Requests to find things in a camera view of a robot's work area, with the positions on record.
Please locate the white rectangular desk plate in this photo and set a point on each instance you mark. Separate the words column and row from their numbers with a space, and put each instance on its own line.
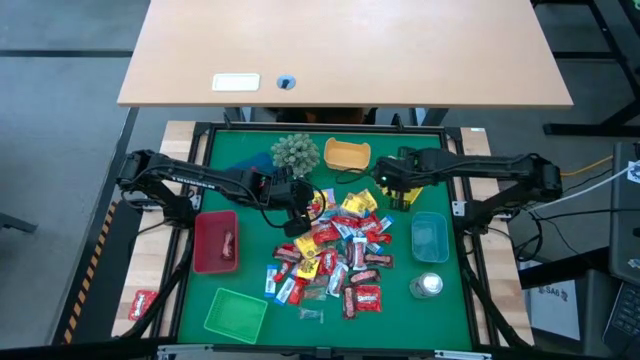
column 236, row 82

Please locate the artificial pale green succulent plant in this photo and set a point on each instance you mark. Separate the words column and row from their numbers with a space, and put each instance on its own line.
column 296, row 155

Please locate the black desk base frame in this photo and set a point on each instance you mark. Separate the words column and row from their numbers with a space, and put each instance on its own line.
column 590, row 129

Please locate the silver rail bracket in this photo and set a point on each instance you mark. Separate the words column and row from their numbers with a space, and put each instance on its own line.
column 180, row 351
column 462, row 355

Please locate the red KitKat bar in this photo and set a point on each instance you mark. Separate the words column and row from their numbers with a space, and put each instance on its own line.
column 289, row 247
column 283, row 271
column 378, row 238
column 297, row 291
column 344, row 220

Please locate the grey chair base leg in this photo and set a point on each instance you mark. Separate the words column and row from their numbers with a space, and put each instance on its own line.
column 17, row 223

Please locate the white labelled box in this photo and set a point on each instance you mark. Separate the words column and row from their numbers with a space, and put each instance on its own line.
column 555, row 307

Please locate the dark grey computer case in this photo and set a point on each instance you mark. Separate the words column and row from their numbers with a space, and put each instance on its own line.
column 627, row 215

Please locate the green table mat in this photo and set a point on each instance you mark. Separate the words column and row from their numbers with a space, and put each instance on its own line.
column 400, row 325

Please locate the black keyboard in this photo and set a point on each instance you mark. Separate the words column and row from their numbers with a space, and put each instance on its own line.
column 622, row 315

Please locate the red plastic bin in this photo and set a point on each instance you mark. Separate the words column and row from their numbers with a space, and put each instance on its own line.
column 207, row 250

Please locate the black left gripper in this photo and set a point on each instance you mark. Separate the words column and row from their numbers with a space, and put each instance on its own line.
column 292, row 196

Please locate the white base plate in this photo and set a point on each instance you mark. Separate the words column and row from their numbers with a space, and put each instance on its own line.
column 195, row 201
column 458, row 207

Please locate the orange plastic bin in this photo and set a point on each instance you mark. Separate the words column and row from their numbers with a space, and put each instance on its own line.
column 345, row 155

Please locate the teal plastic bin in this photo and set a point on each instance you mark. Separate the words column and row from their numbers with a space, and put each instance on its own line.
column 430, row 240

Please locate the red Skittles packet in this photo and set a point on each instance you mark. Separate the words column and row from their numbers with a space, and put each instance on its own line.
column 327, row 261
column 142, row 304
column 370, row 225
column 325, row 233
column 368, row 299

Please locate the white silver candy bar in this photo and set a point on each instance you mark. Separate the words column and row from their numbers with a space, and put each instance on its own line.
column 337, row 279

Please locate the clear round jar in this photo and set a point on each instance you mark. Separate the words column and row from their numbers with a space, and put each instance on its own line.
column 426, row 285

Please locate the green mesh basket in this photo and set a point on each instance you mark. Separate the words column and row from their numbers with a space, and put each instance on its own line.
column 220, row 305

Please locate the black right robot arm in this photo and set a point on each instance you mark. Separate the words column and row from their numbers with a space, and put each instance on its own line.
column 490, row 165

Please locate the black aluminium rig frame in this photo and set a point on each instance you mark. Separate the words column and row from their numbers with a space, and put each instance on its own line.
column 330, row 127

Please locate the yellow Sour Patch packet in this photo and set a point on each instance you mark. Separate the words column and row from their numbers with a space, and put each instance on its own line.
column 327, row 195
column 307, row 268

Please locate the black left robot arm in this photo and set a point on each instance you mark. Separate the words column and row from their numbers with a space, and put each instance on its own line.
column 200, row 179

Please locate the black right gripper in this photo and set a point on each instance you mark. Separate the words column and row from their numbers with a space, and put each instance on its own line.
column 402, row 172

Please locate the brown chocolate bar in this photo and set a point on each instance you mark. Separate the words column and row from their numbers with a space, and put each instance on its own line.
column 350, row 253
column 378, row 260
column 348, row 302
column 286, row 256
column 364, row 276
column 228, row 245

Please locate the black yellow striped floor ramp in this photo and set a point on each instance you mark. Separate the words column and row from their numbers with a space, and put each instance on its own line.
column 100, row 280

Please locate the white red candy bar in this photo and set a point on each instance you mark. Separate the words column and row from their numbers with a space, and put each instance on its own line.
column 359, row 254

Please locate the light wooden desk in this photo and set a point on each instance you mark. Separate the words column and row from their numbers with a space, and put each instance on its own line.
column 345, row 50

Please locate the yellow candy packet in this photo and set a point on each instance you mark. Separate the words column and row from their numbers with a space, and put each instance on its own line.
column 306, row 245
column 369, row 199
column 354, row 204

